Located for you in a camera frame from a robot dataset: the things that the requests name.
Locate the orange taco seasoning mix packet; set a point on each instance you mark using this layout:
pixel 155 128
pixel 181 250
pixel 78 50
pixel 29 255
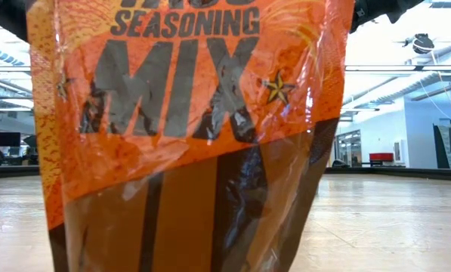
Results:
pixel 172 113

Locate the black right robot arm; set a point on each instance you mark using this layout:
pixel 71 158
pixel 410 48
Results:
pixel 372 9

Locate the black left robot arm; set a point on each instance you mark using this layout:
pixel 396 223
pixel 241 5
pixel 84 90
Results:
pixel 2 15

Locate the red cabinet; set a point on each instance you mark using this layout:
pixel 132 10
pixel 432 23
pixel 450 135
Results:
pixel 381 156

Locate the black ceiling fixture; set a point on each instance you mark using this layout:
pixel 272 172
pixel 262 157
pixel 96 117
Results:
pixel 421 43

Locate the black aluminium table frame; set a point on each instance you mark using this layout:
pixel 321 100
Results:
pixel 417 173

